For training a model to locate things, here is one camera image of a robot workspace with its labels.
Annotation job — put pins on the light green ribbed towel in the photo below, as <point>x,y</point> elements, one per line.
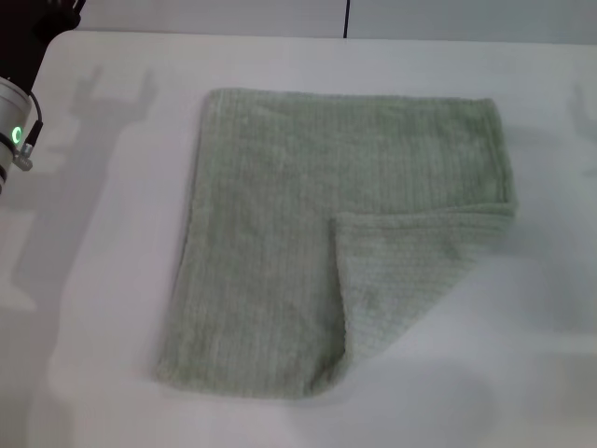
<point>280,233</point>

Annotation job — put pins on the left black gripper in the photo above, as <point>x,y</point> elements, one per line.
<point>32,37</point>

